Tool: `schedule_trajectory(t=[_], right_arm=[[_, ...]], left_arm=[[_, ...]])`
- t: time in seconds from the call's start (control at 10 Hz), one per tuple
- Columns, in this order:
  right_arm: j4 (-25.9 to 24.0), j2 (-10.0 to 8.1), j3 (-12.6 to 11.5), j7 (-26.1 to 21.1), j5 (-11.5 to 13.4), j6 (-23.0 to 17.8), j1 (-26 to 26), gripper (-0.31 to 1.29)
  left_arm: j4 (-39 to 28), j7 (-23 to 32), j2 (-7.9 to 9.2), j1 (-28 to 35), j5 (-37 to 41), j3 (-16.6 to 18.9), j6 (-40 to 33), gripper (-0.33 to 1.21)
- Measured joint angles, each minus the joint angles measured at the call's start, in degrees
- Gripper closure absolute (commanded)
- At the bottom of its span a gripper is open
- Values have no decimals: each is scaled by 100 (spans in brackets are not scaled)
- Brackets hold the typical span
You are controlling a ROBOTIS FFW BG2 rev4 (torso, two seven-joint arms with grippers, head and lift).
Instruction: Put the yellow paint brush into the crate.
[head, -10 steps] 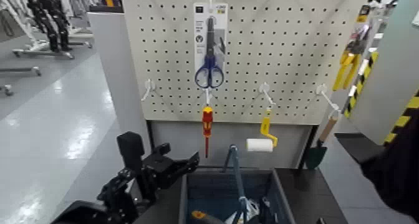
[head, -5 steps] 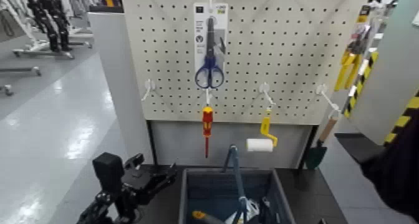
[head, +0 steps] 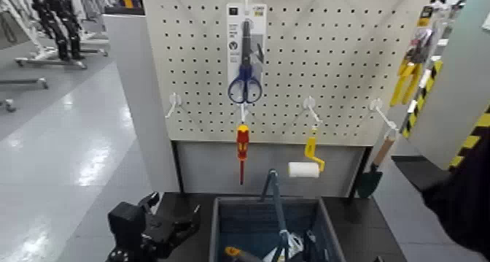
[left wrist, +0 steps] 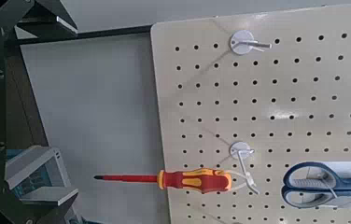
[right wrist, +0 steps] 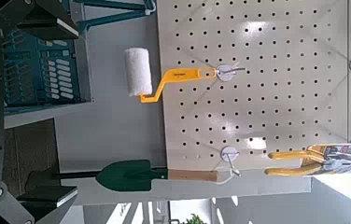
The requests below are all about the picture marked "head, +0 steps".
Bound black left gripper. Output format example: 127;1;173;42
139;192;202;258

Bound yellow paint brush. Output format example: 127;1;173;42
223;246;266;262

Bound white tag in crate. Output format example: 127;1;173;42
264;232;304;262

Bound grey plastic crate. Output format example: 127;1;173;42
208;196;346;262

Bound red yellow screwdriver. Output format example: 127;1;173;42
236;124;251;186

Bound grey side divider panel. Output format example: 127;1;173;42
102;13;181;193

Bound white scissors package card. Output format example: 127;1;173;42
226;2;268;104

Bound white pegboard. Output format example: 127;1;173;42
142;0;430;147

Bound black humanoid robot on stand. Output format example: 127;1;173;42
27;0;87;62

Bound black yellow hazard strip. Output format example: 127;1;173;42
401;60;444;139

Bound grey pillar with hazard tape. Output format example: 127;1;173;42
408;0;490;170

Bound grey crate handle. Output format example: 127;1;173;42
260;169;292;262

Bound yellow handled paint roller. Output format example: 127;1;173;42
287;127;326;179

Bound blue handled scissors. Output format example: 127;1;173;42
227;20;265;104

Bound black support post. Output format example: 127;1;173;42
347;146;374;199

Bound wooden handled garden trowel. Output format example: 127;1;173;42
356;134;397;199

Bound packaged yellow handled pliers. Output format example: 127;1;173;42
389;26;436;107

